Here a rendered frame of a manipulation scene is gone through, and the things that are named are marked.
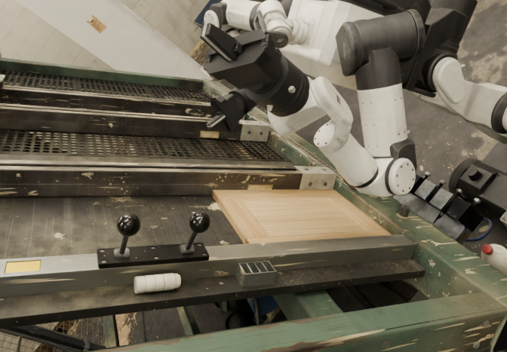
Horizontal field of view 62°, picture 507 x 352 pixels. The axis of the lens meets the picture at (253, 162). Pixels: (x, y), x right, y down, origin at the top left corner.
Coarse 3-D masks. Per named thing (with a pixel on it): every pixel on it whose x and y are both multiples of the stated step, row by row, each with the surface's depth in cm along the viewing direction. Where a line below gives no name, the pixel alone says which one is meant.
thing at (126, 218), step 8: (120, 216) 67; (128, 216) 67; (136, 216) 68; (120, 224) 66; (128, 224) 66; (136, 224) 67; (120, 232) 67; (128, 232) 66; (136, 232) 67; (120, 248) 73; (120, 256) 74; (128, 256) 75
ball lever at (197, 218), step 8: (192, 216) 72; (200, 216) 71; (208, 216) 72; (192, 224) 71; (200, 224) 71; (208, 224) 72; (192, 232) 75; (200, 232) 72; (192, 240) 77; (184, 248) 79; (192, 248) 80
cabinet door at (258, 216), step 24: (216, 192) 115; (240, 192) 118; (264, 192) 121; (288, 192) 124; (312, 192) 128; (336, 192) 131; (240, 216) 104; (264, 216) 107; (288, 216) 110; (312, 216) 112; (336, 216) 115; (360, 216) 117; (264, 240) 95; (288, 240) 97
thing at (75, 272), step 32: (64, 256) 73; (96, 256) 75; (224, 256) 82; (256, 256) 84; (288, 256) 88; (320, 256) 91; (352, 256) 95; (384, 256) 99; (0, 288) 66; (32, 288) 69; (64, 288) 71; (96, 288) 73
